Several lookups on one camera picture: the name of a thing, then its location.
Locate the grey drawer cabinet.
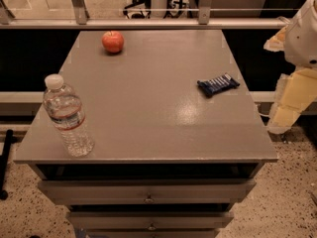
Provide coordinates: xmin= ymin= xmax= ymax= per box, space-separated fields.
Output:
xmin=15 ymin=30 xmax=277 ymax=238

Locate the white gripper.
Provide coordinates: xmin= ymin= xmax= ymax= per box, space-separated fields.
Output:
xmin=264 ymin=0 xmax=317 ymax=134

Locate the black office chair base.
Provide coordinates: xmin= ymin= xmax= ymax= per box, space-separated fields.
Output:
xmin=123 ymin=0 xmax=186 ymax=19

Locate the black stand leg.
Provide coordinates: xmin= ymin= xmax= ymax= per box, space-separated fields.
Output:
xmin=0 ymin=129 xmax=14 ymax=200

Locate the metal railing frame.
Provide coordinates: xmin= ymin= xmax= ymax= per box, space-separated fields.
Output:
xmin=0 ymin=0 xmax=289 ymax=30

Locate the grey drawer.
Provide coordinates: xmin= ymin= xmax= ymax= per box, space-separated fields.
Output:
xmin=38 ymin=179 xmax=256 ymax=205
xmin=67 ymin=211 xmax=233 ymax=231

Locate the top grey drawer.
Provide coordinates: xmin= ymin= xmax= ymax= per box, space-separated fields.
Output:
xmin=38 ymin=179 xmax=256 ymax=205

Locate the red apple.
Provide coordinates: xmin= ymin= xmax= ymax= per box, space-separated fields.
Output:
xmin=101 ymin=31 xmax=124 ymax=54

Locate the clear plastic water bottle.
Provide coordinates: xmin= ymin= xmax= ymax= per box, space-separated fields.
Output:
xmin=43 ymin=74 xmax=94 ymax=157

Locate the blue snack bar wrapper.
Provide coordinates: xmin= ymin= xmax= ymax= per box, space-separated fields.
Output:
xmin=197 ymin=73 xmax=240 ymax=98

